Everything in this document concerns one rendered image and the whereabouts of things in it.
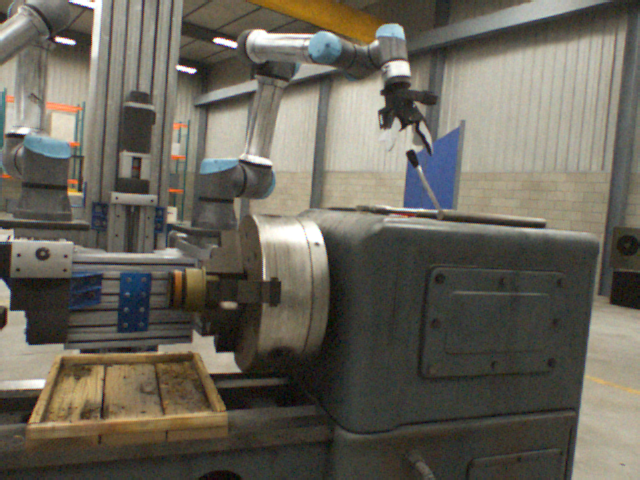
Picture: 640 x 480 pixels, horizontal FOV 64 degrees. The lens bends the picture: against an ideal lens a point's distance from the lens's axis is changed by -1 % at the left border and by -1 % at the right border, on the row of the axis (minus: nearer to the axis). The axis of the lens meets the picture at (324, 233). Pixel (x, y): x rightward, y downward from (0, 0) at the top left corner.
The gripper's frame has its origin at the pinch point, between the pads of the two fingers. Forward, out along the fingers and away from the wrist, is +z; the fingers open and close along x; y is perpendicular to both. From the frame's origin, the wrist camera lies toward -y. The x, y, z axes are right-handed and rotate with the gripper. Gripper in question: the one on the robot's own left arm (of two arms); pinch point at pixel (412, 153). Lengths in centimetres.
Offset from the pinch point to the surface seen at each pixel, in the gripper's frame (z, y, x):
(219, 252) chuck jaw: 22, 7, 51
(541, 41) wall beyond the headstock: -483, 498, -947
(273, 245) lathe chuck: 24, -10, 48
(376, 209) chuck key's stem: 14.7, -0.4, 14.6
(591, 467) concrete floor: 137, 75, -176
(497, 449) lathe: 68, -17, 5
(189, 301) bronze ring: 32, 3, 59
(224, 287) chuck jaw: 30, -3, 55
